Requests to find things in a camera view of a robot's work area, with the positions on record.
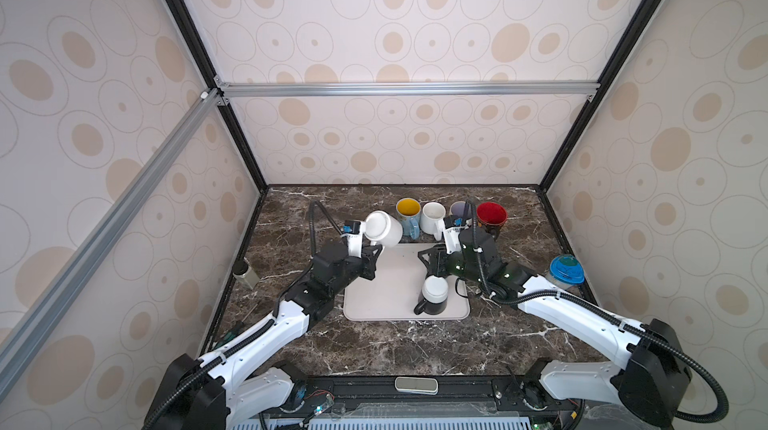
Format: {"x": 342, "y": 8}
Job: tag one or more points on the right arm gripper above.
{"x": 438, "y": 256}

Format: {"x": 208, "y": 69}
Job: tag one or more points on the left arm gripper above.
{"x": 368, "y": 266}

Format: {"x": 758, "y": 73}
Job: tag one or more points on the black skull mug red inside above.
{"x": 491, "y": 217}

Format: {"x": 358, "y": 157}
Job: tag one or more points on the black and white mug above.
{"x": 434, "y": 296}

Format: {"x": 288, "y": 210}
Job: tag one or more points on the pink iridescent mug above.
{"x": 461, "y": 213}

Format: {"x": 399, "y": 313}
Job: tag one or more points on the white ribbed mug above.
{"x": 431, "y": 219}

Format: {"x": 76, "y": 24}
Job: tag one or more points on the plain white mug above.
{"x": 383, "y": 229}

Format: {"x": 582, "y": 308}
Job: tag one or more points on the blue butterfly mug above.
{"x": 409, "y": 212}

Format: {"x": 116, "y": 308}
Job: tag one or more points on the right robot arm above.
{"x": 645, "y": 369}

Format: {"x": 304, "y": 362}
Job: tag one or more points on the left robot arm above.
{"x": 217, "y": 390}

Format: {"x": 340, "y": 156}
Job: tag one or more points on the beige plastic tray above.
{"x": 394, "y": 292}

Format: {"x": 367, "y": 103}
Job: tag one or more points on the small glass jar dark lid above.
{"x": 244, "y": 273}

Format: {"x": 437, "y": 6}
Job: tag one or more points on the cup with blue lid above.
{"x": 565, "y": 272}

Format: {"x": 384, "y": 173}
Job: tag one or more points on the grey oval base badge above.
{"x": 416, "y": 385}

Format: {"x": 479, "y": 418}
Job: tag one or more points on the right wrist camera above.
{"x": 452, "y": 228}

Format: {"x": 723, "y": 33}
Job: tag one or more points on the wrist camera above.
{"x": 354, "y": 231}
{"x": 452, "y": 228}

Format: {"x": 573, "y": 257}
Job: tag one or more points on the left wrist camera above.
{"x": 354, "y": 231}

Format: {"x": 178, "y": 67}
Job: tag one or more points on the green handled screwdriver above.
{"x": 231, "y": 334}

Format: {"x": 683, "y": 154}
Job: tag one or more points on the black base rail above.
{"x": 462, "y": 402}

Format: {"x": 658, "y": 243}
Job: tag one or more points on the horizontal aluminium rail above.
{"x": 406, "y": 89}

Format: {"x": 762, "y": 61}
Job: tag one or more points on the diagonal aluminium rail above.
{"x": 35, "y": 328}

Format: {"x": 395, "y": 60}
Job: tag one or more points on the black left corner post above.
{"x": 188, "y": 30}

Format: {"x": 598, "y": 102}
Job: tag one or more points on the black corner frame post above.
{"x": 640, "y": 20}

